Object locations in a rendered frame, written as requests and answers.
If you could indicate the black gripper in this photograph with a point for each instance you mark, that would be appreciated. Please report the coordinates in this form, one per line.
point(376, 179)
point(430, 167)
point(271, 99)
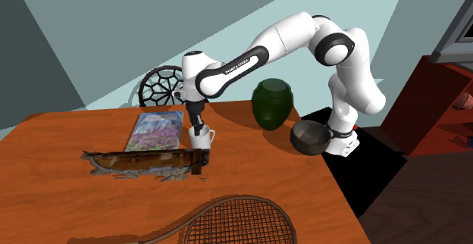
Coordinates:
point(194, 107)

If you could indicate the white mug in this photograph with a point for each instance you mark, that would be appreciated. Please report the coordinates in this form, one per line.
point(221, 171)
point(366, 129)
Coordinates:
point(200, 139)

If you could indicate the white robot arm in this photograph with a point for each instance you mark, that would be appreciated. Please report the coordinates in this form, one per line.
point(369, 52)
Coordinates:
point(284, 38)

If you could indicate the book with flower landscape cover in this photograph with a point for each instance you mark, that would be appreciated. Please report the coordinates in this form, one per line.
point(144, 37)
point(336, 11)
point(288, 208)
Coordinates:
point(157, 130)

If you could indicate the brown rough slab with debris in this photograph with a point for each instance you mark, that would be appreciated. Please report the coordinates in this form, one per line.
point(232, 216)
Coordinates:
point(147, 162)

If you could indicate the dark green vase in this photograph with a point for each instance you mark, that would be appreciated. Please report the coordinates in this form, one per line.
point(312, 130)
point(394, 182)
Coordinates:
point(272, 104)

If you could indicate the brown racket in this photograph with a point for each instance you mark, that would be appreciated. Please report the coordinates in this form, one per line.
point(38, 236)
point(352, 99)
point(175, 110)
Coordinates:
point(240, 223)

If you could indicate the dark grey bowl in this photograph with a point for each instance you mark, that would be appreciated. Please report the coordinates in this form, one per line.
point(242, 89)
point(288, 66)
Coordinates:
point(309, 138)

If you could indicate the black robot stand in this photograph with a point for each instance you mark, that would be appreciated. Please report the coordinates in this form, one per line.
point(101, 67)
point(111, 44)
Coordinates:
point(364, 169)

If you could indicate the red-brown shelf cabinet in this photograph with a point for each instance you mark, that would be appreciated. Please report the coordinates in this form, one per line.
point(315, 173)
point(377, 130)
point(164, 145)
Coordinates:
point(432, 110)

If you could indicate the grey window frame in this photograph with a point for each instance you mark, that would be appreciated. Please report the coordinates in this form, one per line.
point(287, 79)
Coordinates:
point(456, 32)

